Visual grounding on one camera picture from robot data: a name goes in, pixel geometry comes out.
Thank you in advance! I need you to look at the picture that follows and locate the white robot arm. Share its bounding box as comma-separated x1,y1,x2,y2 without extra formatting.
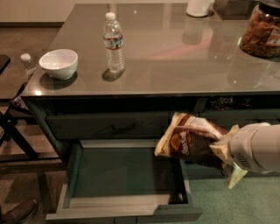
210,122,280,173

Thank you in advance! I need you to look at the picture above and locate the white paper towel roll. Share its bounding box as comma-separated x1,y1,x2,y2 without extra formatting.
186,0,211,18

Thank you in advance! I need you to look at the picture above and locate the small bottle on side table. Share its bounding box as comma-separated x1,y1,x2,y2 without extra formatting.
20,53,37,79

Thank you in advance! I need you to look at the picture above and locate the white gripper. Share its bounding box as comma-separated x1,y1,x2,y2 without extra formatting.
210,122,270,173

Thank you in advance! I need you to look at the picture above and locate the brown leather shoe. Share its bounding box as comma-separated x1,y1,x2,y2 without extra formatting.
0,199,38,224

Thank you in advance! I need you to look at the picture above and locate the clear plastic water bottle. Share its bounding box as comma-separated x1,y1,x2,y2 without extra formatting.
103,12,125,74

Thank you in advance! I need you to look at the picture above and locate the open grey middle drawer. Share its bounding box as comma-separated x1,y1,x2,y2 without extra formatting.
45,140,202,224

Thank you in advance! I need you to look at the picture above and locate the grey bottom right drawer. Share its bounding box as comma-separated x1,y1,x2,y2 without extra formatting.
185,163,280,179

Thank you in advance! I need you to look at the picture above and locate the dark wooden side table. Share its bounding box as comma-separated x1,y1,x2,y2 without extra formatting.
0,53,67,170

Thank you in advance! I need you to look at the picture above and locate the white ceramic bowl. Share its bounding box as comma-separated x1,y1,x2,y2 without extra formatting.
38,49,78,80

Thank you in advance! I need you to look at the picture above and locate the grey top left drawer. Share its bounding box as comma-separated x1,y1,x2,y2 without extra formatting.
46,111,174,140

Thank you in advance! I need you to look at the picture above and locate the clear jar of snacks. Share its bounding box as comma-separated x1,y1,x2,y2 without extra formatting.
240,0,280,59

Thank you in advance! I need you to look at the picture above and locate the dark snack bag in drawer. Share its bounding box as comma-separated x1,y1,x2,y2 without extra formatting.
208,96,252,111

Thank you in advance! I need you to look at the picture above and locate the brown chip bag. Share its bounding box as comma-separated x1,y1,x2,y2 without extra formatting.
154,112,249,190

